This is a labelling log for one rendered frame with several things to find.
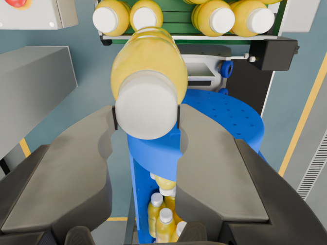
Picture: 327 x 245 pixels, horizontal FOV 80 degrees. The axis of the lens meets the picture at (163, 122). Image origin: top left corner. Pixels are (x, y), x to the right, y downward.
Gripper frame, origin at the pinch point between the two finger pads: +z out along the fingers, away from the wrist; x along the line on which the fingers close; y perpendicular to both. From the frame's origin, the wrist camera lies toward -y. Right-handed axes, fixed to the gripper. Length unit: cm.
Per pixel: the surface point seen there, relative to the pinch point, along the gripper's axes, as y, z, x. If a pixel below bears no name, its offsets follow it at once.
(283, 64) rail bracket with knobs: 6.7, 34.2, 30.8
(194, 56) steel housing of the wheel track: 6.2, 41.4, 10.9
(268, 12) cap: -4.4, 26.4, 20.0
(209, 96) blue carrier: 14.2, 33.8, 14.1
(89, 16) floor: 2, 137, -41
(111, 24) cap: -2.7, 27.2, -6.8
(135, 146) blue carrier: 16.6, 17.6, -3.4
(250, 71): 34, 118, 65
